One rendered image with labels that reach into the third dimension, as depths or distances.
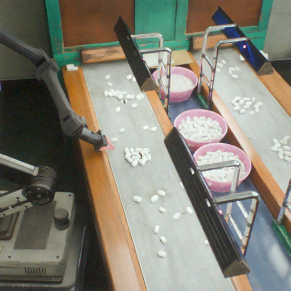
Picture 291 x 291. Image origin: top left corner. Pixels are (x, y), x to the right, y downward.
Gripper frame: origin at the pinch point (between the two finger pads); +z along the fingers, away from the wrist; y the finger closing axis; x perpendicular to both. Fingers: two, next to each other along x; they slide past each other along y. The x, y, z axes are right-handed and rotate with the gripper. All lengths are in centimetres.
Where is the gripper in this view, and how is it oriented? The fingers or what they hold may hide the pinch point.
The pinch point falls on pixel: (112, 148)
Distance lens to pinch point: 214.8
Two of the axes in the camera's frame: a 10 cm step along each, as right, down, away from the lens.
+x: -6.5, 6.7, 3.7
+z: 7.2, 3.7, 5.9
